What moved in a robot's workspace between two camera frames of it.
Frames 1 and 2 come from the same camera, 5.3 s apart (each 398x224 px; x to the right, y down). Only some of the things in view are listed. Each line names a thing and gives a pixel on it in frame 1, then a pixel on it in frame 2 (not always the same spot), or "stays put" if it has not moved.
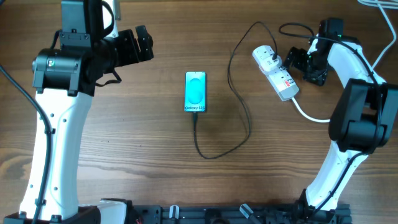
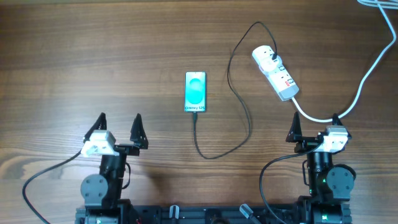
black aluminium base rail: (167, 214) stays put
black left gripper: (132, 53) -> (137, 135)
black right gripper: (316, 78) -> (306, 143)
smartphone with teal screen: (195, 91) stays put
